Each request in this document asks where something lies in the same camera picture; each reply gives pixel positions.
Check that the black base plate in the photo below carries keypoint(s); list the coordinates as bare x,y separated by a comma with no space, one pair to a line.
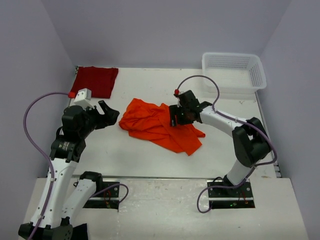
111,192
217,191

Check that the orange t shirt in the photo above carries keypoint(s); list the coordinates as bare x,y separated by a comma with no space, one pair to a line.
150,122

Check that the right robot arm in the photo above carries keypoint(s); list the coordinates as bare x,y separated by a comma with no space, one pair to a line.
250,141

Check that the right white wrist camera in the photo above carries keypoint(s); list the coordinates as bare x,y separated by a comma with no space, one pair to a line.
180,95

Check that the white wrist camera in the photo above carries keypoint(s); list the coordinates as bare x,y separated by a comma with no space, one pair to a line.
180,95
83,98

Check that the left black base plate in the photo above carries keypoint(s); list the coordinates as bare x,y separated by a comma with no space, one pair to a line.
111,192

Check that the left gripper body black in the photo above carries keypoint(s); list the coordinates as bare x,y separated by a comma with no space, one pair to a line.
93,120

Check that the folded dark red shirt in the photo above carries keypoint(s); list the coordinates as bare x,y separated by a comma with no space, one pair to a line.
99,80

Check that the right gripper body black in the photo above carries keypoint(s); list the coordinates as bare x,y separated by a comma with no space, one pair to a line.
183,117

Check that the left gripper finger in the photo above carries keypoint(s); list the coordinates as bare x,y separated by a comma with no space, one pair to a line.
109,118
105,108

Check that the black cloth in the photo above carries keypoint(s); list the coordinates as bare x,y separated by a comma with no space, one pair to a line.
80,232

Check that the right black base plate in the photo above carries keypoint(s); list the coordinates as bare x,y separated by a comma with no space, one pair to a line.
217,191

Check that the white plastic basket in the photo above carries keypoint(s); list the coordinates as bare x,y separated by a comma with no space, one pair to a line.
234,73

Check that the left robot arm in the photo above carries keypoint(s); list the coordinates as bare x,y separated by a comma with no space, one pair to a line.
54,216

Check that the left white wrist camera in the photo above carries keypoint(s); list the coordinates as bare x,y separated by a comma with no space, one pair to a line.
83,98

